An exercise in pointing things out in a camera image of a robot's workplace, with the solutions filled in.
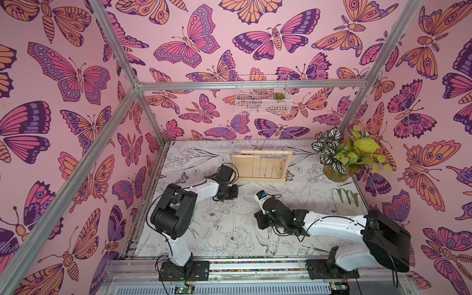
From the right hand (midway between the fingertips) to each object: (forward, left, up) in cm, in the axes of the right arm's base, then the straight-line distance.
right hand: (254, 213), depth 83 cm
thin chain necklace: (+39, -13, -6) cm, 42 cm away
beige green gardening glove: (+8, -47, -5) cm, 48 cm away
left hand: (+13, +8, -5) cm, 16 cm away
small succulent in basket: (+51, -13, +28) cm, 59 cm away
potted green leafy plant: (+21, -39, +16) cm, 47 cm away
